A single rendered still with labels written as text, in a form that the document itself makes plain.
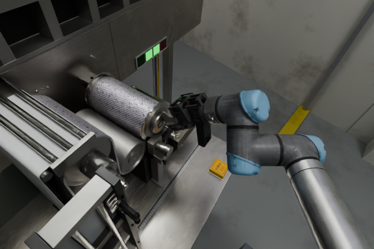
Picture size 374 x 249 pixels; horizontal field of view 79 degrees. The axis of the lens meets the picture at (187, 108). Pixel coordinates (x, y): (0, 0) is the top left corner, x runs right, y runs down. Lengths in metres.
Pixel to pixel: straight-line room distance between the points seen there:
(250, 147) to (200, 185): 0.57
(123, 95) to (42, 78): 0.25
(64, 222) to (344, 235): 0.46
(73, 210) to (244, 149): 0.35
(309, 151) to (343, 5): 1.99
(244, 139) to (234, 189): 1.59
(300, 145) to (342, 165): 2.13
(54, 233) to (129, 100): 0.45
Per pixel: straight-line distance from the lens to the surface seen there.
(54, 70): 0.86
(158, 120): 0.75
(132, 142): 0.76
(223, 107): 0.55
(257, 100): 0.51
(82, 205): 0.47
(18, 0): 0.75
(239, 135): 0.52
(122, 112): 0.78
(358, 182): 2.67
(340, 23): 2.50
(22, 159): 0.56
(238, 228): 1.99
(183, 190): 1.04
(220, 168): 1.08
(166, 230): 0.99
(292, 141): 0.57
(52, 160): 0.51
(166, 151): 0.78
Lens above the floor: 1.86
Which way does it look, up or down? 48 degrees down
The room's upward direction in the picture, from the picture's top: 6 degrees clockwise
